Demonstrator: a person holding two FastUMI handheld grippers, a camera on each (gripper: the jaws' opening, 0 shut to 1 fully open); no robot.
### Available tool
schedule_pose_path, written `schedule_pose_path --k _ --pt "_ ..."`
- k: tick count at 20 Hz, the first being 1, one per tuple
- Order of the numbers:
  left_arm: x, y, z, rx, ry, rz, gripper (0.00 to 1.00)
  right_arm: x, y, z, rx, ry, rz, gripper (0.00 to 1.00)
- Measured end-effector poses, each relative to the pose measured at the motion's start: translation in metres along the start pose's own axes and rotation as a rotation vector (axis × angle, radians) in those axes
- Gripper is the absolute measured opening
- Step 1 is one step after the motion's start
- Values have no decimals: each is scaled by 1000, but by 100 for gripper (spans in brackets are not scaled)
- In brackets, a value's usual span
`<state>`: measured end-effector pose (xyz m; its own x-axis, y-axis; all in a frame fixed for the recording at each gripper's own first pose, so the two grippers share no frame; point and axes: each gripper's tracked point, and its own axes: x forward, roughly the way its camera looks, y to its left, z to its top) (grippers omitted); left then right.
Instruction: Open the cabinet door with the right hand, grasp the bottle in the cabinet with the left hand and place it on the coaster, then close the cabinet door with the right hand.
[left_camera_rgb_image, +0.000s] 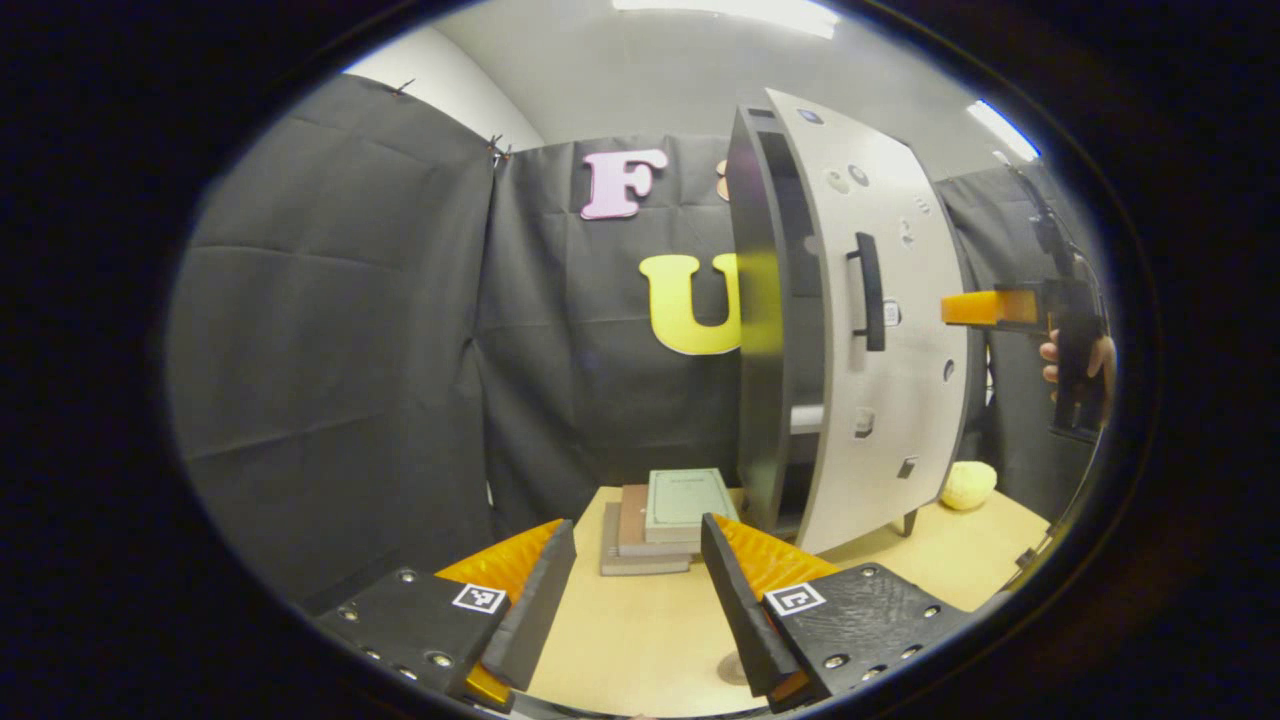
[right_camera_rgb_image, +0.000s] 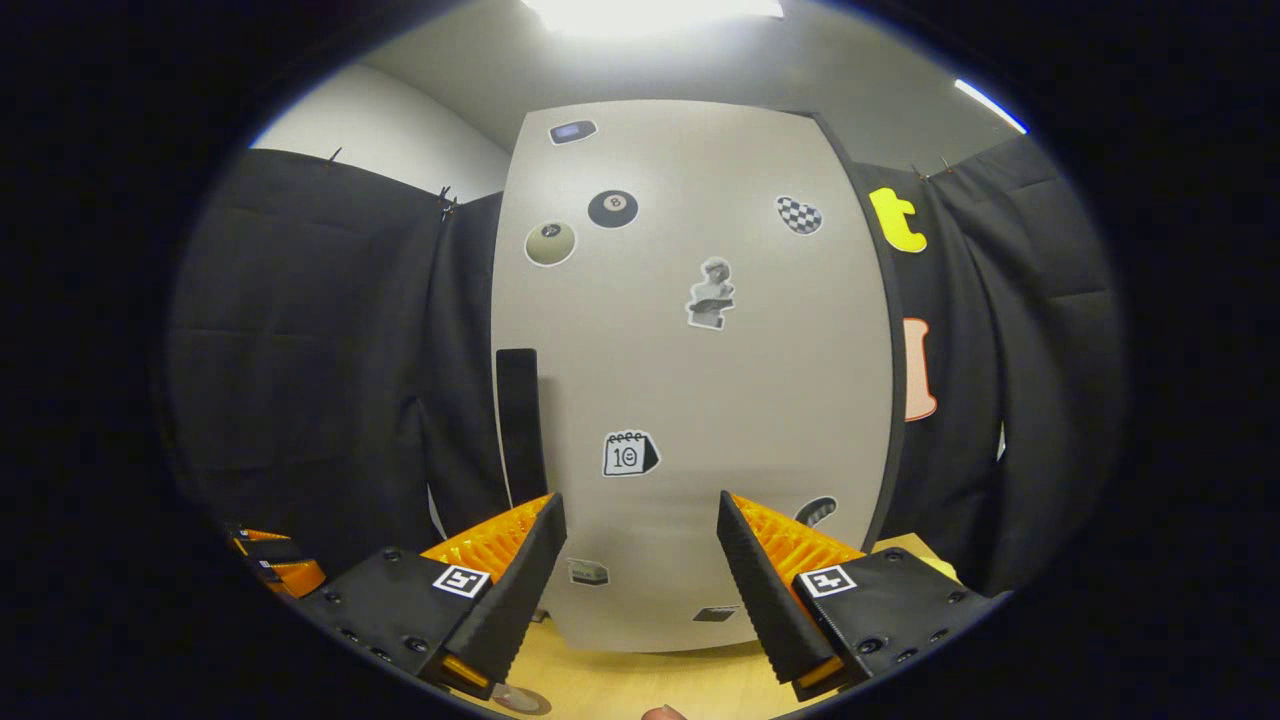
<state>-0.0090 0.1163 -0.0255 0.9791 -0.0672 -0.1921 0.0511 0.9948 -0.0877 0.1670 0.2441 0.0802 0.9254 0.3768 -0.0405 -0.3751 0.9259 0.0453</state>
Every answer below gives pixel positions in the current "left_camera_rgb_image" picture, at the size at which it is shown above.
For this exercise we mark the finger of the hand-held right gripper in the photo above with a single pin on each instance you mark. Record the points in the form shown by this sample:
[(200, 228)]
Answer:
[(975, 308)]

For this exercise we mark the green book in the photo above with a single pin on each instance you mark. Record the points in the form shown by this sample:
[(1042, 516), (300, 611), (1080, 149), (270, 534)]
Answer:
[(690, 503)]

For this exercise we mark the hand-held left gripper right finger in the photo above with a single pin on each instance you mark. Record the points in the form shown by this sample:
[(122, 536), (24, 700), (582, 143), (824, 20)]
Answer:
[(740, 620)]

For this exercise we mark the ceiling light panel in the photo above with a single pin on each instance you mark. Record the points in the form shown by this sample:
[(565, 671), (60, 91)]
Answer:
[(1003, 128), (730, 12)]

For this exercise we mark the light grey cabinet door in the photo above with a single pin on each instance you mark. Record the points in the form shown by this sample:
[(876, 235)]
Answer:
[(900, 420)]

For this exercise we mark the grey cabinet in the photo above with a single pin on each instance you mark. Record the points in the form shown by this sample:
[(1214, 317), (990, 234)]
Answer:
[(760, 350)]

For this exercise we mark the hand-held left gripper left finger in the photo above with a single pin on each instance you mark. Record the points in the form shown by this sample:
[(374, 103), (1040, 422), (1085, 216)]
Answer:
[(535, 620)]

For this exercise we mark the grey book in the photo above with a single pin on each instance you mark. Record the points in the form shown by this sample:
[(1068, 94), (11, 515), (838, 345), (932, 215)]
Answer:
[(610, 555)]

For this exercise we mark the yellow round bun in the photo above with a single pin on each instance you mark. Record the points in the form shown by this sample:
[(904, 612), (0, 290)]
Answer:
[(968, 485)]

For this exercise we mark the brown book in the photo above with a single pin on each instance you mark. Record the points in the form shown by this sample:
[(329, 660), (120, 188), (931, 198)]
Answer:
[(632, 520)]

